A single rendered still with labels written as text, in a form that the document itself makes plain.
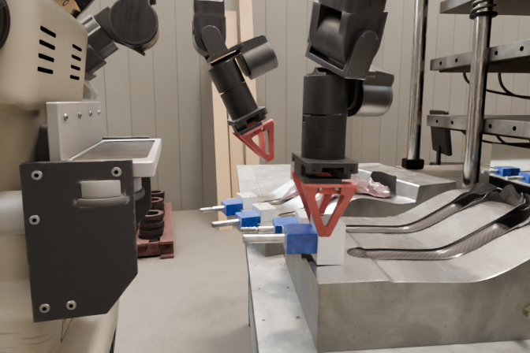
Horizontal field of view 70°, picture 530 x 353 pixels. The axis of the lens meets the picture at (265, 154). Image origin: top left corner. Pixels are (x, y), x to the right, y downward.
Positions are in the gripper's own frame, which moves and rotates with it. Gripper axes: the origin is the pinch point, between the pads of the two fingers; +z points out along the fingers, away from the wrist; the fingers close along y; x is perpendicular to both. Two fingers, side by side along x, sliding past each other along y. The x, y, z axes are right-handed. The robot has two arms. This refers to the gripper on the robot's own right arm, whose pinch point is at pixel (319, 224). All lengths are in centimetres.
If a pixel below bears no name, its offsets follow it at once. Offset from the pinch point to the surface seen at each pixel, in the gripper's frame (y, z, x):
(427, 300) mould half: -7.1, 7.5, -11.9
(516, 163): 61, 1, -79
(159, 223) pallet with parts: 219, 71, 59
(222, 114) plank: 295, -5, 15
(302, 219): 9.5, 2.4, 0.3
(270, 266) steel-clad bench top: 17.6, 13.8, 4.2
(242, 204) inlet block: 37.1, 7.4, 8.7
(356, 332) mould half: -7.1, 11.3, -3.3
